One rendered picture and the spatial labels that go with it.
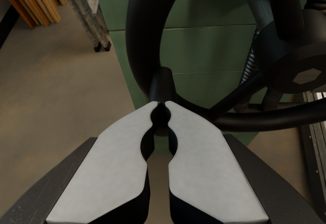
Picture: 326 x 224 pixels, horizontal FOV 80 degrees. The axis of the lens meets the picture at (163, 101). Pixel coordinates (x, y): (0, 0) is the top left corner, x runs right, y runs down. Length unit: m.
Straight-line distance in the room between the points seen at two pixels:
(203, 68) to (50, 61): 1.26
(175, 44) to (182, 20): 0.05
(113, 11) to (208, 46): 0.19
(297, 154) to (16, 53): 1.85
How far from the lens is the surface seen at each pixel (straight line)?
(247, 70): 0.30
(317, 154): 0.99
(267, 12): 0.23
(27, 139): 1.27
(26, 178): 1.18
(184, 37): 0.39
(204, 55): 0.43
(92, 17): 1.34
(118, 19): 0.37
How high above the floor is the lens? 0.94
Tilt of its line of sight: 57 degrees down
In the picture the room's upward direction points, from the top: 6 degrees counter-clockwise
